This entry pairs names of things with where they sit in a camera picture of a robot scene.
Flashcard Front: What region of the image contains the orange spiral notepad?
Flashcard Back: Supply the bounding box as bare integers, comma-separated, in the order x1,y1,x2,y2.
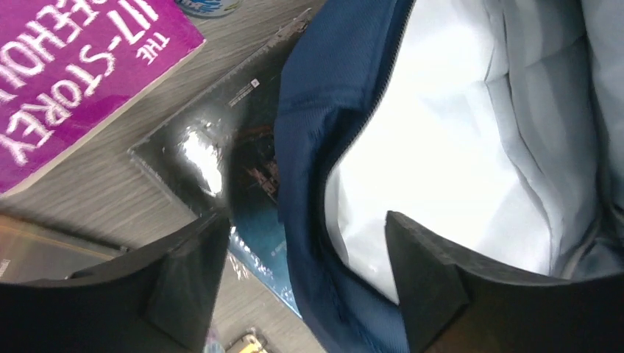
225,333,269,353

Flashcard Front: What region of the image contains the navy blue backpack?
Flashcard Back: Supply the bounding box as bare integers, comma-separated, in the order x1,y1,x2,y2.
274,0,623,352

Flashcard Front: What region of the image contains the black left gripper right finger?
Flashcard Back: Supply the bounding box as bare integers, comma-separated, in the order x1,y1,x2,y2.
385,211,623,352

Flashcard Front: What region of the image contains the blue Wuthering Heights book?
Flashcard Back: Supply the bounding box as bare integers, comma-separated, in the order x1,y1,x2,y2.
129,10,313,310

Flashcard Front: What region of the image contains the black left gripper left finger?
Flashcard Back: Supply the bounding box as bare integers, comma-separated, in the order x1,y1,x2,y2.
1,213,230,352

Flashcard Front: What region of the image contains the purple treehouse book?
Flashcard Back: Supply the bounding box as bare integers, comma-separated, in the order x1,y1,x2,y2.
1,0,205,197

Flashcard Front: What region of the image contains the dark brown book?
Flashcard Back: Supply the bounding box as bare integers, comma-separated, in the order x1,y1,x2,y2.
1,215,125,283

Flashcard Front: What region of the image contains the blue white round jar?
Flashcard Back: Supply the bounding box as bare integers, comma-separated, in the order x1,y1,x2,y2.
175,0,243,18

